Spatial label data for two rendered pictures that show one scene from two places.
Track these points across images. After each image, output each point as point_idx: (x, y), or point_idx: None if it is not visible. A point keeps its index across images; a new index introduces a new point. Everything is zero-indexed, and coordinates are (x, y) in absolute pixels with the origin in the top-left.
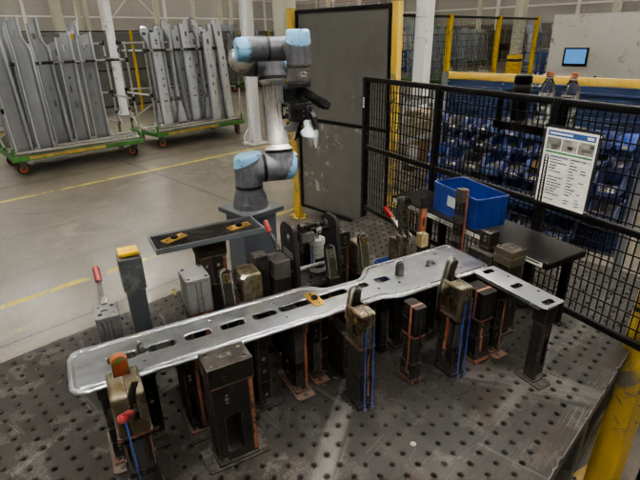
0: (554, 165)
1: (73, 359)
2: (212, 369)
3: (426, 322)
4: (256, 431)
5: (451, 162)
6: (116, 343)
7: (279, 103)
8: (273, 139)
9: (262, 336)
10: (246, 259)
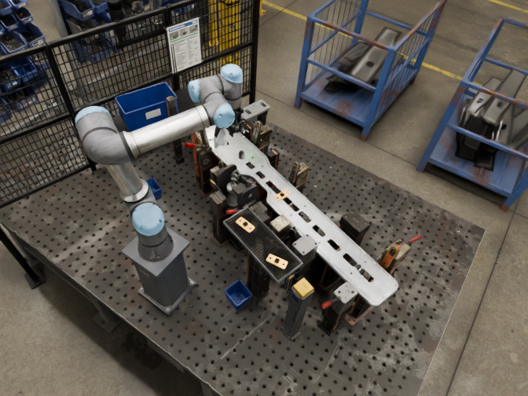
0: (178, 47)
1: (377, 300)
2: (367, 221)
3: None
4: None
5: (91, 96)
6: (356, 284)
7: None
8: (140, 184)
9: (324, 214)
10: (185, 270)
